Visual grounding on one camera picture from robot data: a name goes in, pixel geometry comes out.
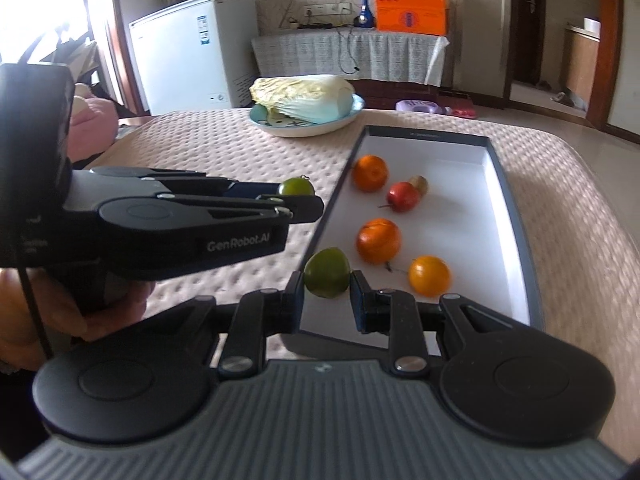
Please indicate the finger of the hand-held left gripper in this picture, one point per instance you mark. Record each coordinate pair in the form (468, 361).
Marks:
(250, 190)
(300, 208)

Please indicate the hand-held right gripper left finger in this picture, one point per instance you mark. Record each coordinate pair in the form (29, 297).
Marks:
(296, 302)

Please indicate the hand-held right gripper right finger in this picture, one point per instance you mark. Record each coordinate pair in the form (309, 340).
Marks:
(357, 302)

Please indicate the small green fruit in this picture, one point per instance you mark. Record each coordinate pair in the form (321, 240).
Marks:
(296, 187)

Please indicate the green lime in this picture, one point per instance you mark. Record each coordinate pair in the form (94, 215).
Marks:
(327, 272)

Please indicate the orange tangerine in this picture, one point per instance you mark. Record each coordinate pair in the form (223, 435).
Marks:
(378, 241)
(370, 172)

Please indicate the round yellow-orange orange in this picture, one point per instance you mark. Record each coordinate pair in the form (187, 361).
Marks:
(429, 275)

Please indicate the red apple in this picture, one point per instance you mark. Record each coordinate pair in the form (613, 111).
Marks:
(403, 196)

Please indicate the brown kiwi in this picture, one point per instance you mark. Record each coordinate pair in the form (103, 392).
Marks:
(421, 184)

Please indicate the grey shallow box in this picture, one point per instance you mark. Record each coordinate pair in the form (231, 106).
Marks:
(465, 200)

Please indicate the person's left hand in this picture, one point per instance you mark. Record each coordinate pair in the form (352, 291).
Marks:
(65, 330)

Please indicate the blue rimmed white plate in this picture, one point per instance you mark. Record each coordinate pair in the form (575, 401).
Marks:
(310, 129)

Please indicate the napa cabbage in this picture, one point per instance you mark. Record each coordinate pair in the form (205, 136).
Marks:
(305, 97)

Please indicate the pink plush toy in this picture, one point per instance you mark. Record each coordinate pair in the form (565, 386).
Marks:
(92, 125)

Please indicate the white chest freezer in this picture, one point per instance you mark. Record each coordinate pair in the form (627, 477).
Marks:
(185, 55)

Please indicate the dark wooden tv cabinet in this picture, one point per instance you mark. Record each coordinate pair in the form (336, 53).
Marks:
(400, 92)

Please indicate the black power strip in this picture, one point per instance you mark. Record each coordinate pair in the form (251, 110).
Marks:
(315, 25)

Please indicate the white wood-print cloth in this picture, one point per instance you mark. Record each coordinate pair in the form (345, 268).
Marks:
(395, 57)

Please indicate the red plastic item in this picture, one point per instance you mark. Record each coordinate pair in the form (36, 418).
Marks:
(464, 111)

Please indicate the blue glass bottle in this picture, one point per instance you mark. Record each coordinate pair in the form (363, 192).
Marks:
(364, 19)

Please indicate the orange cardboard box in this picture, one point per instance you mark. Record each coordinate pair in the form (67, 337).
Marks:
(410, 5)

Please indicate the grey shoes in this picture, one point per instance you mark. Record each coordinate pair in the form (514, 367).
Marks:
(570, 99)

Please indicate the dark wooden door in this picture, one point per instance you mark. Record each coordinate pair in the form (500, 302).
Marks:
(527, 20)

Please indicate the brown wooden cabinet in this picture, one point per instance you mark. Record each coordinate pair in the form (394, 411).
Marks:
(580, 67)

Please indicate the white container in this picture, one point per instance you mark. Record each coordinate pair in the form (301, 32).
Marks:
(591, 27)

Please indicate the white wall socket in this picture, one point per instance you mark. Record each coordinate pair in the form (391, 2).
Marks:
(327, 9)

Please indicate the brown wooden door frame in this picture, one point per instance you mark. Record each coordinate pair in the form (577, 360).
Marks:
(607, 45)

